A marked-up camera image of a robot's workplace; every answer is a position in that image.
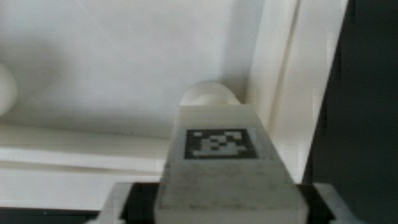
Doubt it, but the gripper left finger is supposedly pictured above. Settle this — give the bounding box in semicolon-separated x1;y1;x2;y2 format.
85;182;160;224

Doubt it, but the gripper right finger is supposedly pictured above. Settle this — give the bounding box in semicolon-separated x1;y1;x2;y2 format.
296;183;366;224

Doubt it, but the white table leg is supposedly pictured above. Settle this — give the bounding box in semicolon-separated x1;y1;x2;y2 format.
154;83;309;224

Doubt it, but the white square table top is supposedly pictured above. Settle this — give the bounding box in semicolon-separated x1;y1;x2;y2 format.
0;0;298;213

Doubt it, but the white right fence rail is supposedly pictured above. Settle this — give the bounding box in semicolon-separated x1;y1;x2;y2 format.
270;0;348;183

